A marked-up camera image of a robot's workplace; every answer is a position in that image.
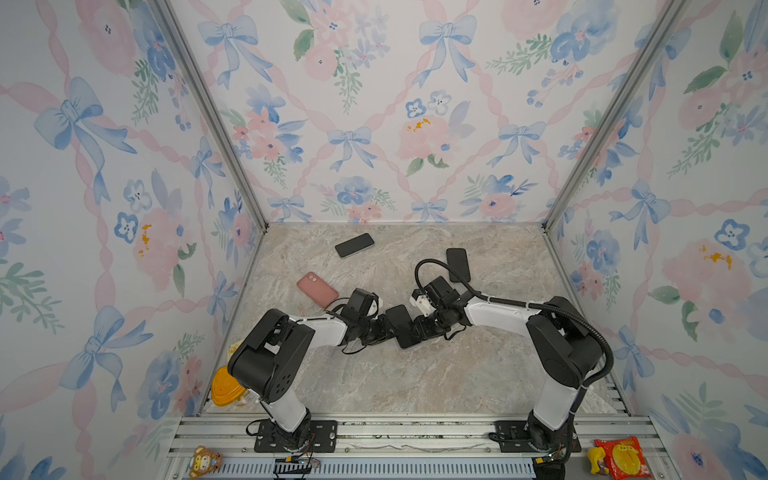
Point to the yellow toy figure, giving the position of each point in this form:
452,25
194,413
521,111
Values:
597,460

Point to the pink phone case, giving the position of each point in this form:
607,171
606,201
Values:
317,289

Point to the aluminium rail frame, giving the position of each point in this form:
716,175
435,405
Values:
361,446

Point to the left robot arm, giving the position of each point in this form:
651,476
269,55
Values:
267,362

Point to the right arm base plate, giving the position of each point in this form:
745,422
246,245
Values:
522,436

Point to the red snack packet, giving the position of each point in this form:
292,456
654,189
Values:
625,459

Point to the monkey plush toy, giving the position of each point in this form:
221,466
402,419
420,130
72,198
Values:
204,462

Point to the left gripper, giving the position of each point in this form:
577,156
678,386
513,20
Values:
385,333

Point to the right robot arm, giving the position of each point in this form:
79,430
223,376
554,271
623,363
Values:
572,353

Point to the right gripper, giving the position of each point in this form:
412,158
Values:
419,324

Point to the black phone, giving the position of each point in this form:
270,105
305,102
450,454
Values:
459,269
402,326
354,245

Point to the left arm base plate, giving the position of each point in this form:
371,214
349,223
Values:
311,436

